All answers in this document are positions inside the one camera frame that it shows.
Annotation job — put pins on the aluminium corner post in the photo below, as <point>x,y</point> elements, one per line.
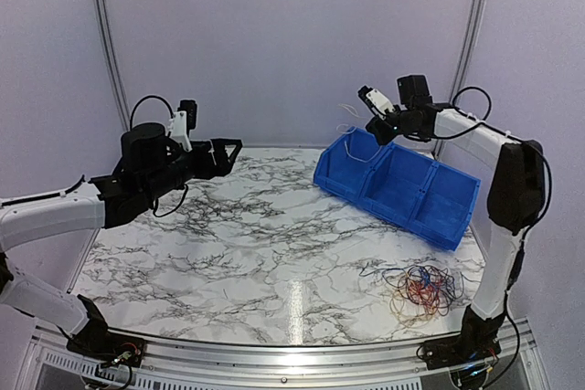
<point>470,38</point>
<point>112,64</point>

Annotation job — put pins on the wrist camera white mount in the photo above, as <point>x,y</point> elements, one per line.
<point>183,121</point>
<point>376,101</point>

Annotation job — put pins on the right aluminium corner post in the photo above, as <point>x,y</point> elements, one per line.
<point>470,38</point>

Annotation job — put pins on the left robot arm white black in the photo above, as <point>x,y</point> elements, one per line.
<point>29,219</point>

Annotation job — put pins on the blue three-compartment plastic bin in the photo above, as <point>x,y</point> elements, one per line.
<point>407,189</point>

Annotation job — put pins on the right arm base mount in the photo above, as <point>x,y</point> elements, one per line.
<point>455,350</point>

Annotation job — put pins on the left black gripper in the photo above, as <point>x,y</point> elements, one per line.
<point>222,166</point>

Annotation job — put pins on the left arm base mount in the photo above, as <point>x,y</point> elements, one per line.
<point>112,349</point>

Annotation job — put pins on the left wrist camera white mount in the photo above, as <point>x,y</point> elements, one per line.
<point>183,121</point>

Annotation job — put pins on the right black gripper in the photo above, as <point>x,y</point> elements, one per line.
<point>382,138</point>

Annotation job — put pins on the aluminium front rail frame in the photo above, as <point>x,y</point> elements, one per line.
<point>182,364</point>

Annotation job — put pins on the left aluminium corner post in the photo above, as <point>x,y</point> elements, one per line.
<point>112,64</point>

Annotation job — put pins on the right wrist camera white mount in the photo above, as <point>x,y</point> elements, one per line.
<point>376,101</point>

